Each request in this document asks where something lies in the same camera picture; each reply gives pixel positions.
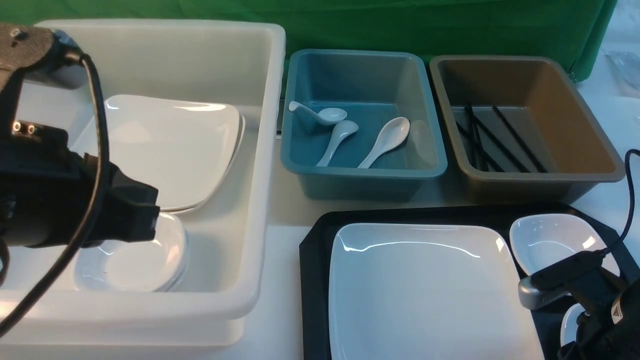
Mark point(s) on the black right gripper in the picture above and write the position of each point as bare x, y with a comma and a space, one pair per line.
609, 326

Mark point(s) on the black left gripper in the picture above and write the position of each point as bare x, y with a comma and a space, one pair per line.
46, 190

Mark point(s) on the white tray bowl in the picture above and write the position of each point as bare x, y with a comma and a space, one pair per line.
538, 241
569, 326

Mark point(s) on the large white square plate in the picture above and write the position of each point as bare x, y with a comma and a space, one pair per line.
426, 292

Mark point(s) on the top stacked white plate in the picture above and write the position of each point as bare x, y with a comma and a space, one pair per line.
184, 149

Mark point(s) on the stacked white plate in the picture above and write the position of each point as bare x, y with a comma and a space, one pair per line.
184, 149
239, 145

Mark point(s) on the lower stacked white plate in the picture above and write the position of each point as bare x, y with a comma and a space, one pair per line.
239, 145

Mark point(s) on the top stacked white bowl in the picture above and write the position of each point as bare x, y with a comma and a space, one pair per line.
133, 267

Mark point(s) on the stacked white bowl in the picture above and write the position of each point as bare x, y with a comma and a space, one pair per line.
133, 267
184, 264

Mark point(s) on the lower stacked white bowl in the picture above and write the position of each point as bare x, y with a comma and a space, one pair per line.
184, 264

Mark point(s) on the brown plastic bin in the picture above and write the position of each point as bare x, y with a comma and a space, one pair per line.
543, 105

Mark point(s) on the large white plastic tub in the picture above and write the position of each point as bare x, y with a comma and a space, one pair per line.
205, 61

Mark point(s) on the clear plastic bag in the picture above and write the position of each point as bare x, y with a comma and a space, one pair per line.
627, 66

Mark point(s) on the black serving tray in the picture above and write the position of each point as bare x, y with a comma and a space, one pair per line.
315, 250

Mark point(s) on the small white spoon in bin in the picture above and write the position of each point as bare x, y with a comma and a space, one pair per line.
325, 117

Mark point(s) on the long white spoon in bin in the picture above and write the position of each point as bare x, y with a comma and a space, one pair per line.
392, 135

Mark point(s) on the green backdrop cloth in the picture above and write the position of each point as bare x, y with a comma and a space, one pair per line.
567, 31

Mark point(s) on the teal plastic bin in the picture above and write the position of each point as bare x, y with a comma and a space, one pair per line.
373, 87

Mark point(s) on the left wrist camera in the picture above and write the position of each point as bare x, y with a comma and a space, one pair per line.
39, 55

